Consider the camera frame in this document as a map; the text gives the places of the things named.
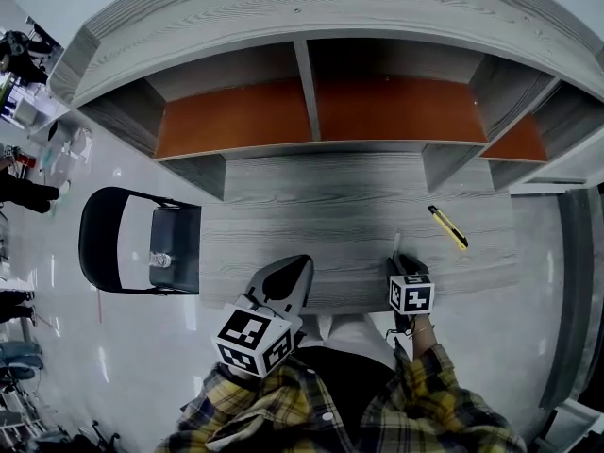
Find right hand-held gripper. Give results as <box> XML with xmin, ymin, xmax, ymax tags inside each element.
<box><xmin>385</xmin><ymin>253</ymin><xmax>436</xmax><ymax>334</ymax></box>

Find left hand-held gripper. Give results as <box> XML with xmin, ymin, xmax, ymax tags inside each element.
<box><xmin>214</xmin><ymin>253</ymin><xmax>316</xmax><ymax>378</ymax></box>

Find yellow utility knife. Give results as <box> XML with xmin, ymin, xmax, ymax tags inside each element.
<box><xmin>427</xmin><ymin>204</ymin><xmax>470</xmax><ymax>252</ymax></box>

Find person's right forearm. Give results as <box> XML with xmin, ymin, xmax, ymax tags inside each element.
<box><xmin>361</xmin><ymin>313</ymin><xmax>529</xmax><ymax>453</ymax></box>

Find person's legs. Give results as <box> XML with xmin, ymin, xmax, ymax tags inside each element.
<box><xmin>301</xmin><ymin>310</ymin><xmax>400</xmax><ymax>373</ymax></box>

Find person's torso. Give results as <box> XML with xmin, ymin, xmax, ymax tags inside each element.
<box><xmin>290</xmin><ymin>346</ymin><xmax>400</xmax><ymax>453</ymax></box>

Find grey framed glass door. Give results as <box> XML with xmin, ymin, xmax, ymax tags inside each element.
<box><xmin>536</xmin><ymin>188</ymin><xmax>604</xmax><ymax>453</ymax></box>

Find white panelled door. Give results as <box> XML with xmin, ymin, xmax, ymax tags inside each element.
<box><xmin>508</xmin><ymin>124</ymin><xmax>604</xmax><ymax>198</ymax></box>

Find black folding chair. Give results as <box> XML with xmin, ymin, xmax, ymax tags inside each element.
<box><xmin>76</xmin><ymin>186</ymin><xmax>204</xmax><ymax>297</ymax></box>

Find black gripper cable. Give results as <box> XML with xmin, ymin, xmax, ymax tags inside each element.
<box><xmin>385</xmin><ymin>324</ymin><xmax>417</xmax><ymax>349</ymax></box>

